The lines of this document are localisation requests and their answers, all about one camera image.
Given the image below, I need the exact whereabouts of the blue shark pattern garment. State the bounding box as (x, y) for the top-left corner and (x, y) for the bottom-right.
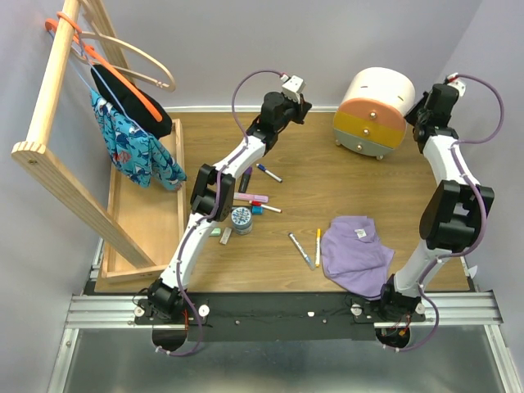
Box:
(90, 89), (187, 191)

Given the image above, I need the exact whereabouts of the wooden hanger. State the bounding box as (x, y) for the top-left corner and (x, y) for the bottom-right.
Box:
(79, 0), (176, 93)

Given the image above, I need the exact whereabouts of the grey white eraser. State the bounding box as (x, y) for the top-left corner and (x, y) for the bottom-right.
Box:
(219, 228), (233, 245)

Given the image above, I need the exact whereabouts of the pink highlighter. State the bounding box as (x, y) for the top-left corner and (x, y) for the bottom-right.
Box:
(233, 192), (269, 204)

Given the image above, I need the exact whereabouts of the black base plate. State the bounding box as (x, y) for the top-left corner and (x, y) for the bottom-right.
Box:
(133, 292), (425, 352)

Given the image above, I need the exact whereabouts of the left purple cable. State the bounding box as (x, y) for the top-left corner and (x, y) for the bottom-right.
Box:
(231, 70), (287, 138)

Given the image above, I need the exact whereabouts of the purple cable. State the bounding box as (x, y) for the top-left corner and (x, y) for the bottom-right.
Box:
(452, 73), (505, 145)
(231, 70), (287, 138)

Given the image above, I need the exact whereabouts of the yellow white pen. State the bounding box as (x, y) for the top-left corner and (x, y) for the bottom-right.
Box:
(314, 228), (322, 268)

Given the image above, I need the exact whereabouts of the blue small cap eraser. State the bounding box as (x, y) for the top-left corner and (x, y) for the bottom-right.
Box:
(251, 206), (264, 215)

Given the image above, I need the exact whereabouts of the blue capped white marker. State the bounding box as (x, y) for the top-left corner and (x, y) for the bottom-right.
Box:
(256, 163), (283, 183)

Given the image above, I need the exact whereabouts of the grey silver pen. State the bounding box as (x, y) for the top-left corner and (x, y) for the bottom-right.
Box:
(288, 233), (315, 270)

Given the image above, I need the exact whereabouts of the wooden tray base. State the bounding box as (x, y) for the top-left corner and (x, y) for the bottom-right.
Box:
(100, 118), (188, 285)

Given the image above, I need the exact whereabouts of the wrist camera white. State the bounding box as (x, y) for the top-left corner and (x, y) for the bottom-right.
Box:
(445, 73), (467, 97)
(280, 74), (306, 102)

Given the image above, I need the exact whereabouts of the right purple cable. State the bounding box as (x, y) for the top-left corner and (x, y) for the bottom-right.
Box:
(452, 73), (505, 145)

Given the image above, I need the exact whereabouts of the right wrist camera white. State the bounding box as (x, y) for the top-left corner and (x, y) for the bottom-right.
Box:
(445, 73), (467, 97)

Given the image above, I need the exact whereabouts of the round blue tin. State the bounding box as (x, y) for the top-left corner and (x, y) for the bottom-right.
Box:
(231, 206), (253, 235)

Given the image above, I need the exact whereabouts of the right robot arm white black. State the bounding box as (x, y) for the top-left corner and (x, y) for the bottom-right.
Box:
(376, 75), (495, 321)

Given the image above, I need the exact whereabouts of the black garment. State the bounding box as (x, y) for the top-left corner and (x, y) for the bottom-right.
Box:
(90, 65), (172, 139)

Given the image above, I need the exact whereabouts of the red capped white marker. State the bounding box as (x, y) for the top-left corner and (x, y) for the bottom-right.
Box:
(250, 201), (282, 214)

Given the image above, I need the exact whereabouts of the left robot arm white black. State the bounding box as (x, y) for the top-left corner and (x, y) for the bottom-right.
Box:
(136, 92), (312, 323)

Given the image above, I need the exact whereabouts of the orange hanger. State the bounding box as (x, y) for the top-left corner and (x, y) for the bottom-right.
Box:
(56, 11), (162, 122)

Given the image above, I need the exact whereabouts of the purple black highlighter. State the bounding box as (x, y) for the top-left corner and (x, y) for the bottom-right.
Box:
(238, 166), (253, 193)

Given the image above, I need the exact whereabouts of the purple cloth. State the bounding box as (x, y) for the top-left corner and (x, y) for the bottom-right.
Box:
(321, 215), (395, 300)

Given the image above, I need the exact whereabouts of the aluminium rail frame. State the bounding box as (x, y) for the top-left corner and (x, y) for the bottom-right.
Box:
(47, 237), (511, 393)

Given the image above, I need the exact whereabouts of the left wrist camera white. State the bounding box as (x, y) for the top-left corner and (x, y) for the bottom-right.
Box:
(280, 74), (306, 102)

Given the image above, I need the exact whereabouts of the wooden clothes rack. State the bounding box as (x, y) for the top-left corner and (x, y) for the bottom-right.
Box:
(11, 0), (156, 270)

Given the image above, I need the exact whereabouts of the grey bottom drawer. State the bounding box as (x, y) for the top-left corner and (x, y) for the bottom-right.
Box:
(333, 129), (393, 160)

